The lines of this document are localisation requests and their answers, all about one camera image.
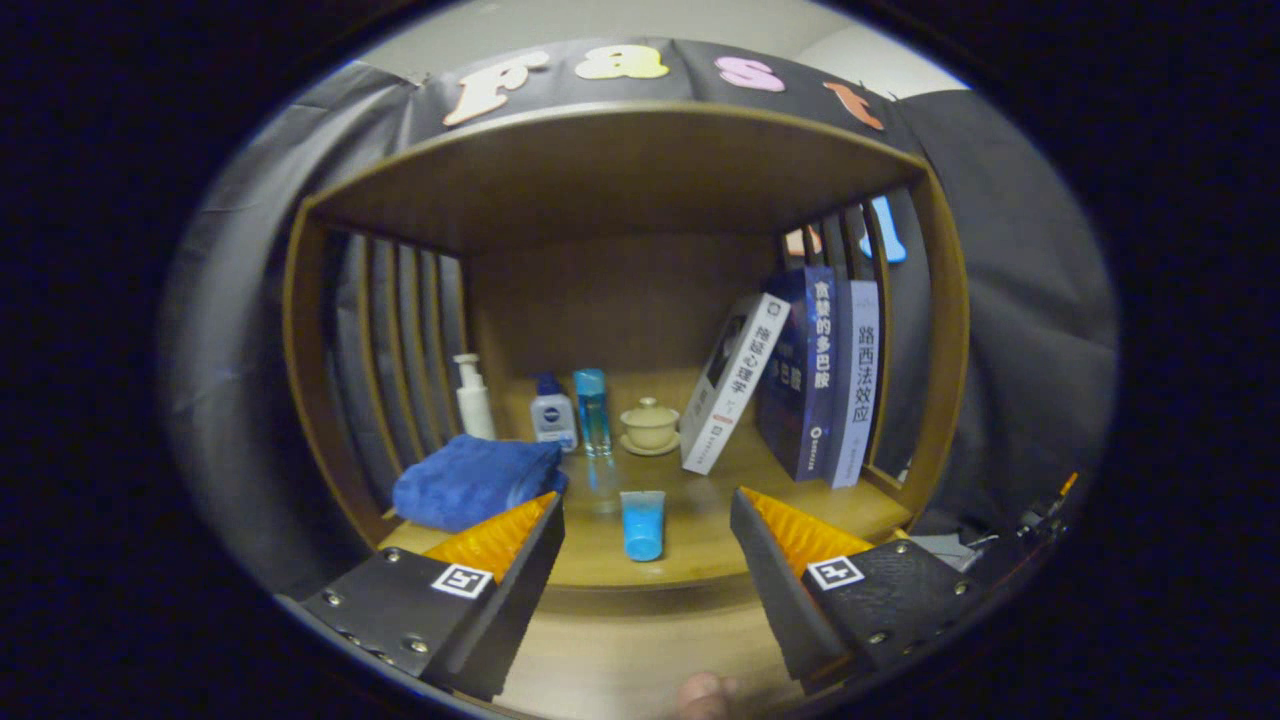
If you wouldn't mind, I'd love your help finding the white pump bottle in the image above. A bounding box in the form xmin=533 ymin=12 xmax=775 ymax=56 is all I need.
xmin=452 ymin=353 xmax=497 ymax=441

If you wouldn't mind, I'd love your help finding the dark blue book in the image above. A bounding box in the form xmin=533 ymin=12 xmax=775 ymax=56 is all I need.
xmin=753 ymin=265 xmax=839 ymax=482

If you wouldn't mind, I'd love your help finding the black and orange clamp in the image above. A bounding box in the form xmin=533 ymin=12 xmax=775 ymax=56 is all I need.
xmin=1020 ymin=472 xmax=1081 ymax=533

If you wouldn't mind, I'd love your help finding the white bottle with blue cap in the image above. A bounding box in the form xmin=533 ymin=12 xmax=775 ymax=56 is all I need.
xmin=529 ymin=373 xmax=579 ymax=453

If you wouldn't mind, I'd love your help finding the beige lidded teacup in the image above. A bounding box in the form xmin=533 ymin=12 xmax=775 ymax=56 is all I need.
xmin=618 ymin=397 xmax=682 ymax=457

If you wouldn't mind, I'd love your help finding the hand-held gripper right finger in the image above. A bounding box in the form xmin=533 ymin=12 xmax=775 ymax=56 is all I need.
xmin=728 ymin=487 xmax=991 ymax=696

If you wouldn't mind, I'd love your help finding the light purple book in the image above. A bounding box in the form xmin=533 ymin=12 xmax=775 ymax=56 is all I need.
xmin=826 ymin=279 xmax=883 ymax=489

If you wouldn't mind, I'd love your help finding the wooden cabinet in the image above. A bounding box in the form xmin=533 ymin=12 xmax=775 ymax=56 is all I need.
xmin=282 ymin=100 xmax=971 ymax=716

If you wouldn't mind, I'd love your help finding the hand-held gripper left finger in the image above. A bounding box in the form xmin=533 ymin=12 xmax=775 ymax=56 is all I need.
xmin=275 ymin=490 xmax=567 ymax=701

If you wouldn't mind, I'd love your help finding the rolled blue towel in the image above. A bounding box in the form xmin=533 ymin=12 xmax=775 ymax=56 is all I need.
xmin=392 ymin=433 xmax=569 ymax=533

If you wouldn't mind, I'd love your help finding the wooden countertop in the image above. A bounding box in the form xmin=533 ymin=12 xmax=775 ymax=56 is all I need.
xmin=378 ymin=400 xmax=913 ymax=591

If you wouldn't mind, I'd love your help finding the white book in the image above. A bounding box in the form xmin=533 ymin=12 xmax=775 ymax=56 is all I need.
xmin=679 ymin=292 xmax=791 ymax=476

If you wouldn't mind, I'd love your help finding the black backdrop cloth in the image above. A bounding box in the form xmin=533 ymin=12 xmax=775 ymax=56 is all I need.
xmin=160 ymin=38 xmax=1119 ymax=601

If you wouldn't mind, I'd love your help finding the clear blue bottle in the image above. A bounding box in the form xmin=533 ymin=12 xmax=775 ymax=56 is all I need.
xmin=572 ymin=368 xmax=614 ymax=458

